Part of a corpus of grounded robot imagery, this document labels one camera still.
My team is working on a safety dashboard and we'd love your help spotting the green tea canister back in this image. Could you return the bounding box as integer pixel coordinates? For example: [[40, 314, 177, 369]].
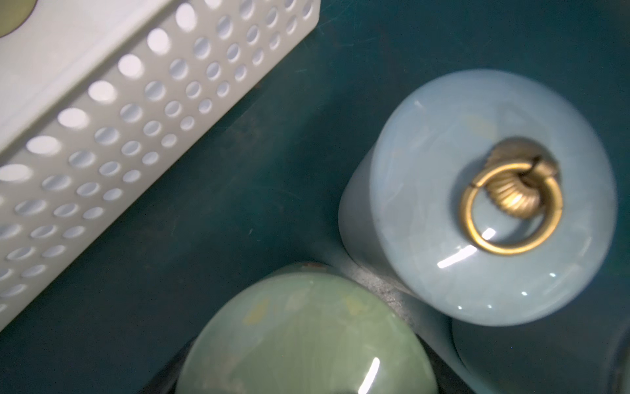
[[176, 263, 438, 393]]

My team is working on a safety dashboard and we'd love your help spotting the blue tea canister back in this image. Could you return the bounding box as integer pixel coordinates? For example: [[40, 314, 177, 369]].
[[338, 69, 617, 327]]

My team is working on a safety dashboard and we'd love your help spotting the blue tea canister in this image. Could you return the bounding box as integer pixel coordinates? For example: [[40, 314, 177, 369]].
[[338, 69, 617, 327], [452, 293, 629, 393]]

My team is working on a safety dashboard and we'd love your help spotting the blue tea canister front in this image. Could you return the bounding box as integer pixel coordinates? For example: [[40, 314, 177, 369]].
[[452, 293, 629, 393]]

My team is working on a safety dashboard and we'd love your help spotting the yellow tea canister back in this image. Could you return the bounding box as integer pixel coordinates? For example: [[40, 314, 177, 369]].
[[0, 0, 38, 38]]

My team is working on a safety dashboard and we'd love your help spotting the white perforated plastic basket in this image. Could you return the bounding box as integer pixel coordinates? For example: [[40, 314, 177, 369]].
[[1, 0, 321, 326]]

